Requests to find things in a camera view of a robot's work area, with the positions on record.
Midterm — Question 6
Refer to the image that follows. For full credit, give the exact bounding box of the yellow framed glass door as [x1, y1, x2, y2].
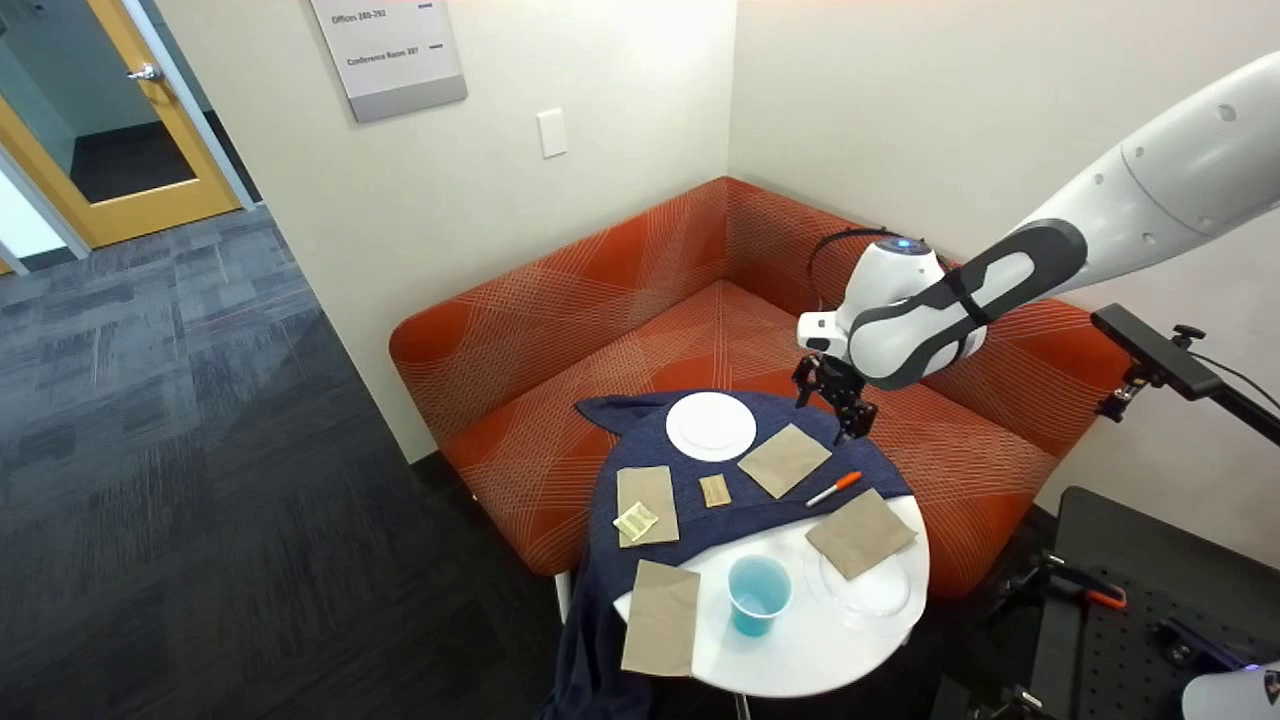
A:
[0, 0, 254, 261]

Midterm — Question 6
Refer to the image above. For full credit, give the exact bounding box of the white round plate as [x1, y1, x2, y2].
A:
[660, 389, 760, 465]

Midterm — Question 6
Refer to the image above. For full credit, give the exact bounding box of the brown napkin under packet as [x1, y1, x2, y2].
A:
[614, 465, 683, 551]

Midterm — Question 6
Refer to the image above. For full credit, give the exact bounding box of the white plate under napkin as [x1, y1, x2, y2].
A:
[824, 534, 931, 632]

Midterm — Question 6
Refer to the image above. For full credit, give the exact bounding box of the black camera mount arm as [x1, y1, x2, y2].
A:
[1087, 300, 1280, 452]

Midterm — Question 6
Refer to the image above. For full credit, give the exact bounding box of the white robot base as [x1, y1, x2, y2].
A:
[1178, 662, 1280, 720]

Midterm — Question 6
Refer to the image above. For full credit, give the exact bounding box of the white light switch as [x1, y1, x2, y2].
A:
[534, 104, 572, 163]

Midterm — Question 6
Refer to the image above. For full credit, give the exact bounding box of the black clamp orange handle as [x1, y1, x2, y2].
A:
[993, 547, 1136, 620]

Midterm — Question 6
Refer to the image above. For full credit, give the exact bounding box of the folded brown paper napkin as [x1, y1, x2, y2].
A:
[617, 556, 703, 681]

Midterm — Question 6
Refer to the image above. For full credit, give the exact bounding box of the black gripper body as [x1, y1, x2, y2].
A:
[813, 353, 868, 412]

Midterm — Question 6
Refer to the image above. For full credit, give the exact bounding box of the dark blue cloth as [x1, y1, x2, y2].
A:
[546, 389, 913, 720]

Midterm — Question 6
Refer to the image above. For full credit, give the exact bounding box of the light blue plastic cup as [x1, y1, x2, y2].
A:
[726, 551, 795, 641]

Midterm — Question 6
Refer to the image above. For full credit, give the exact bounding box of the large brown paper napkin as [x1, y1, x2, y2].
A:
[800, 483, 920, 585]

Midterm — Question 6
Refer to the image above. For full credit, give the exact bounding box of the grey wall sign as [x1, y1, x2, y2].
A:
[304, 0, 473, 130]

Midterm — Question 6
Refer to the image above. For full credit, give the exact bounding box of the yellow packet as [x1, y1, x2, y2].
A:
[614, 502, 660, 547]

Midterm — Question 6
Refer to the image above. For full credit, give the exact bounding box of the pen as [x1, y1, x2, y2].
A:
[805, 470, 868, 513]

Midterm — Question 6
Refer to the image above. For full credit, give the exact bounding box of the orange red corner couch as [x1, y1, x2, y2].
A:
[384, 174, 1139, 614]

